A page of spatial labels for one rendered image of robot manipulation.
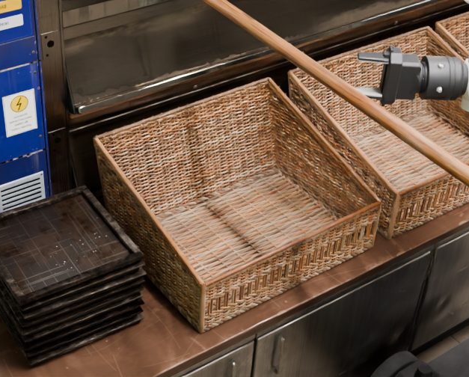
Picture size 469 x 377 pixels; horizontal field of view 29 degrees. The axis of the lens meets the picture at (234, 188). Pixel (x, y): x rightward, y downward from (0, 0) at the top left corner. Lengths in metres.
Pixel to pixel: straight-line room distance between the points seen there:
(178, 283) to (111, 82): 0.50
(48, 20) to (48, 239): 0.48
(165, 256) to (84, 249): 0.20
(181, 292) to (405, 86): 0.69
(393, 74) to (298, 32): 0.69
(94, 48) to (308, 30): 0.64
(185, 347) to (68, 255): 0.34
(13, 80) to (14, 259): 0.39
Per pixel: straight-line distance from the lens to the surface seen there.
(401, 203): 2.32
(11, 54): 1.99
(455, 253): 2.58
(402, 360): 2.62
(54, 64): 2.09
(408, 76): 1.83
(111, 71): 2.17
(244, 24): 1.96
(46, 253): 1.98
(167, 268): 2.09
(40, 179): 2.19
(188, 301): 2.06
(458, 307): 2.83
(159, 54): 2.23
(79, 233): 2.02
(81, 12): 2.06
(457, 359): 2.71
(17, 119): 2.07
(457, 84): 1.84
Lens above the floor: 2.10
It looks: 38 degrees down
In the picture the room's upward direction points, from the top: 4 degrees clockwise
